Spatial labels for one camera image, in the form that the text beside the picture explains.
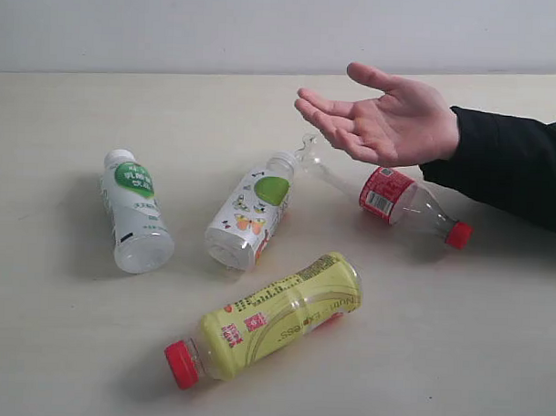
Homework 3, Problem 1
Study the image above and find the white bottle green label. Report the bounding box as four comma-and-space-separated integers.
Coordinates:
100, 149, 175, 275

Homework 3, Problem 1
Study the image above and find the black sleeved forearm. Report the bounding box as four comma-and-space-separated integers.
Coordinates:
420, 107, 556, 233

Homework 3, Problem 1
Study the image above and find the person's open bare hand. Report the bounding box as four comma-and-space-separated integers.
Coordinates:
294, 63, 460, 168

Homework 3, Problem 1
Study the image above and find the clear bottle red label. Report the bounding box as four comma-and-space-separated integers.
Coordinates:
295, 134, 473, 250

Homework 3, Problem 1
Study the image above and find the clear bottle butterfly label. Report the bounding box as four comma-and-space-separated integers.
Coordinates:
204, 151, 298, 271

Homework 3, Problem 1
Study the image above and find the yellow label bottle red cap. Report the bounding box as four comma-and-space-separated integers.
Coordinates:
164, 252, 362, 390

